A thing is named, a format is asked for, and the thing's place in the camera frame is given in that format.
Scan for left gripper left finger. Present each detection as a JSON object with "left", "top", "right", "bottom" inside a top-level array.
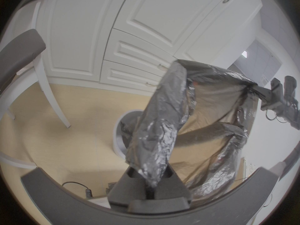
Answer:
[{"left": 108, "top": 167, "right": 151, "bottom": 214}]

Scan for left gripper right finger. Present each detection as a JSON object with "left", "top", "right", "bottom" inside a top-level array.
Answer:
[{"left": 150, "top": 165, "right": 193, "bottom": 213}]

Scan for black plastic bag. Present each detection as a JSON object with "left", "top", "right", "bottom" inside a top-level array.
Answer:
[{"left": 120, "top": 60, "right": 262, "bottom": 196}]

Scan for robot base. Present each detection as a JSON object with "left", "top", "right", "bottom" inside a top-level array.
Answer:
[{"left": 87, "top": 182, "right": 118, "bottom": 209}]

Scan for white trash bin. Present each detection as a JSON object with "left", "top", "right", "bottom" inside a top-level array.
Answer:
[{"left": 113, "top": 110, "right": 147, "bottom": 160}]

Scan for white wardrobe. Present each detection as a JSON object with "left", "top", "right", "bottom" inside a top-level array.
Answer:
[{"left": 35, "top": 0, "right": 263, "bottom": 97}]

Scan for grey padded white chair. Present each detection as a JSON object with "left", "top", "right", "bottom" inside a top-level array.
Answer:
[{"left": 0, "top": 1, "right": 72, "bottom": 170}]

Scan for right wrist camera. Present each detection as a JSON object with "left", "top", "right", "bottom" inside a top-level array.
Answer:
[{"left": 270, "top": 78, "right": 283, "bottom": 92}]

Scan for black cable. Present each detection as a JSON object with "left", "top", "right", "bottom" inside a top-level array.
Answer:
[{"left": 61, "top": 181, "right": 93, "bottom": 198}]

